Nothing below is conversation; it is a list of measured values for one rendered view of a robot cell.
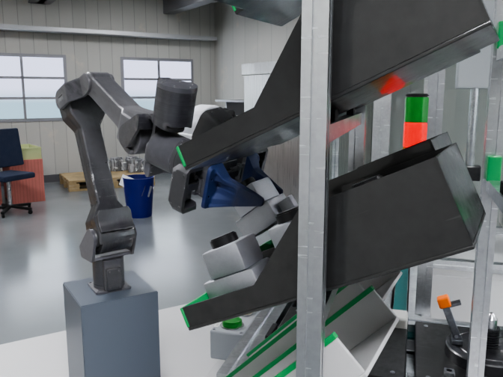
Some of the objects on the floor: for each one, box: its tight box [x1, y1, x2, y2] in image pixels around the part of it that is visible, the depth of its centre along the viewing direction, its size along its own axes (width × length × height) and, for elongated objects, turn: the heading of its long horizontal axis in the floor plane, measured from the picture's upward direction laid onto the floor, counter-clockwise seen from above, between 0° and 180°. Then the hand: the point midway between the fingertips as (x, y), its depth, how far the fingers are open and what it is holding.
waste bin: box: [119, 174, 154, 218], centre depth 619 cm, size 41×38×50 cm
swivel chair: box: [0, 128, 35, 218], centre depth 631 cm, size 58×55×99 cm
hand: (251, 188), depth 71 cm, fingers closed on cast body, 4 cm apart
